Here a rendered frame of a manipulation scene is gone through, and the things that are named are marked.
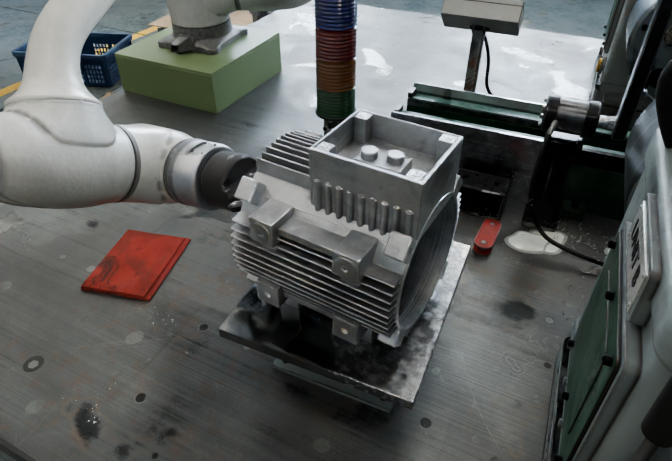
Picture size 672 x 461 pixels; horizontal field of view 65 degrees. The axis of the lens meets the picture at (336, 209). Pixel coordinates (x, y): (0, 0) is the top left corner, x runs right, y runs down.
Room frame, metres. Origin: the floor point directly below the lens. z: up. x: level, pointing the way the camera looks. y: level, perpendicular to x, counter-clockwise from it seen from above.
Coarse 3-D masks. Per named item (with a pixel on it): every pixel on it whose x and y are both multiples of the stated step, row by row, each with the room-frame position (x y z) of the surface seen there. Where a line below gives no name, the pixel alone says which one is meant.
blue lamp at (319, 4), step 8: (320, 0) 0.73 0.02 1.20; (328, 0) 0.72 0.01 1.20; (336, 0) 0.72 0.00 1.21; (344, 0) 0.72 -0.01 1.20; (352, 0) 0.73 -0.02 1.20; (320, 8) 0.73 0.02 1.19; (328, 8) 0.72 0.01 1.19; (336, 8) 0.72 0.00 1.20; (344, 8) 0.72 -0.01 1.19; (352, 8) 0.73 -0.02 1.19; (320, 16) 0.73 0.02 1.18; (328, 16) 0.72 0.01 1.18; (336, 16) 0.72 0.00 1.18; (344, 16) 0.72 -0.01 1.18; (352, 16) 0.73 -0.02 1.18; (320, 24) 0.73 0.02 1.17; (328, 24) 0.72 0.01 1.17; (336, 24) 0.72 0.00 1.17; (344, 24) 0.72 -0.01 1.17; (352, 24) 0.73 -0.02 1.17
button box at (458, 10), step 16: (448, 0) 1.20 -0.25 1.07; (464, 0) 1.19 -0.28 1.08; (480, 0) 1.18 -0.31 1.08; (496, 0) 1.17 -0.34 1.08; (512, 0) 1.16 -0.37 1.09; (448, 16) 1.19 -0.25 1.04; (464, 16) 1.17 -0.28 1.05; (480, 16) 1.16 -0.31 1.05; (496, 16) 1.14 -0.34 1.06; (512, 16) 1.13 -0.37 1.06; (496, 32) 1.18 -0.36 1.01; (512, 32) 1.16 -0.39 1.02
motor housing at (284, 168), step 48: (288, 144) 0.51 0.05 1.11; (288, 192) 0.46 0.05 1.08; (240, 240) 0.44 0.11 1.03; (288, 240) 0.41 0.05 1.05; (336, 240) 0.40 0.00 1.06; (384, 240) 0.39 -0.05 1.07; (432, 240) 0.49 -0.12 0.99; (288, 288) 0.41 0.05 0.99; (336, 288) 0.37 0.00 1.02; (384, 288) 0.35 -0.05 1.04; (432, 288) 0.45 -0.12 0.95
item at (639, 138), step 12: (648, 108) 0.64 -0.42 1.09; (648, 120) 0.61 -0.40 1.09; (636, 132) 0.62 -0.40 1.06; (648, 132) 0.58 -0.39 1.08; (636, 144) 0.59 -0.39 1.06; (648, 144) 0.55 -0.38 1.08; (636, 156) 0.56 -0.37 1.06; (636, 168) 0.54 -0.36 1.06; (636, 180) 0.51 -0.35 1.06; (624, 192) 0.56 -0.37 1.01; (624, 204) 0.53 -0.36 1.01
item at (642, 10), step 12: (648, 0) 1.09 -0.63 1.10; (636, 12) 1.12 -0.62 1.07; (648, 12) 1.04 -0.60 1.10; (636, 24) 1.05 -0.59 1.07; (648, 24) 1.03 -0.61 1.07; (636, 36) 1.04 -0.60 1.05; (636, 48) 1.04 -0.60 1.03; (660, 48) 1.02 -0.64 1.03; (660, 60) 1.01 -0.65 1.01; (660, 72) 1.01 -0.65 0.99; (648, 84) 1.02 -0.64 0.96; (648, 96) 1.02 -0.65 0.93
